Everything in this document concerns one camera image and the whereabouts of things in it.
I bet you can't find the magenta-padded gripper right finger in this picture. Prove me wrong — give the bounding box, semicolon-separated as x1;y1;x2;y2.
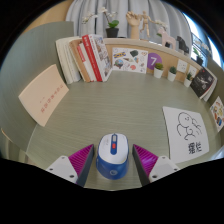
132;143;181;186

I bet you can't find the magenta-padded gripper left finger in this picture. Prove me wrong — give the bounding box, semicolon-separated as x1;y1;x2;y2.
45;143;95;188

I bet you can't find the blue and white computer mouse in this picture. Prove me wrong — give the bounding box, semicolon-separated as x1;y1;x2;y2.
95;132;130;181

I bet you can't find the white doodle-print mouse pad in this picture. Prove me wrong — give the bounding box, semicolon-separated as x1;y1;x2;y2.
162;105;210;164

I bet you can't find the beige booklet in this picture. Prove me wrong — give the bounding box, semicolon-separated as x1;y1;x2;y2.
18;63;70;128

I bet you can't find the colourful sticker sheet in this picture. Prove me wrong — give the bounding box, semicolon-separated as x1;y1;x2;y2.
209;95;224;133

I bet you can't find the small plant in white pot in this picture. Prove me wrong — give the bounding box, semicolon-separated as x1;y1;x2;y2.
153;62;165;80
167;66;178;83
184;72;194;89

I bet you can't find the white books stack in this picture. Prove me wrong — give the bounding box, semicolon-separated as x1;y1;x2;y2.
203;71;218;103

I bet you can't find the black-cover book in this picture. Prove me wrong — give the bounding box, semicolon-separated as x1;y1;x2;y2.
189;67;215;99

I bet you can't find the thick white book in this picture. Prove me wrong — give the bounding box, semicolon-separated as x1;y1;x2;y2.
55;35;82;85

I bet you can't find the brown-cover book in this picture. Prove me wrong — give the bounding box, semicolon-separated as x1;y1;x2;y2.
68;38;92;84

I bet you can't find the purple round number sign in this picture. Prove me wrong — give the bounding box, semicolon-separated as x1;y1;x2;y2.
146;52;163;71

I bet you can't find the white card with stickers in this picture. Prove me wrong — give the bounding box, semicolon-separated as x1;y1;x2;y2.
111;47;150;75

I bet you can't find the red-spined white book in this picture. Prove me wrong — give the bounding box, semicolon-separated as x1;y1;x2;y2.
76;33;104;83

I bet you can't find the white orchid in black pot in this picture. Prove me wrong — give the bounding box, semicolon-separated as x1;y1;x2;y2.
81;6;120;39
193;43;208;66

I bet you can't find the green desk divider panel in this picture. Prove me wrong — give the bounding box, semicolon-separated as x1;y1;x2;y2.
0;20;75;151

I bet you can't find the black horse figure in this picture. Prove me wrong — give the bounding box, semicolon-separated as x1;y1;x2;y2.
175;35;190;54

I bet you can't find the pink horse figure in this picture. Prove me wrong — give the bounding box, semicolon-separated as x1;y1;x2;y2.
156;27;177;49

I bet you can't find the dark-framed window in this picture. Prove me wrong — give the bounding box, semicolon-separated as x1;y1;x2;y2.
183;13;224;68

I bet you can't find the wooden hand model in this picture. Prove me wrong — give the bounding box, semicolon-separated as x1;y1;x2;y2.
125;10;143;40

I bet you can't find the wooden artist mannequin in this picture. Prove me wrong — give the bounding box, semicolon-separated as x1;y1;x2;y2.
139;10;156;39

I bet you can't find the white wall socket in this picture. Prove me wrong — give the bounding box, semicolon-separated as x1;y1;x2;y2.
188;64;198;78
176;58;188;74

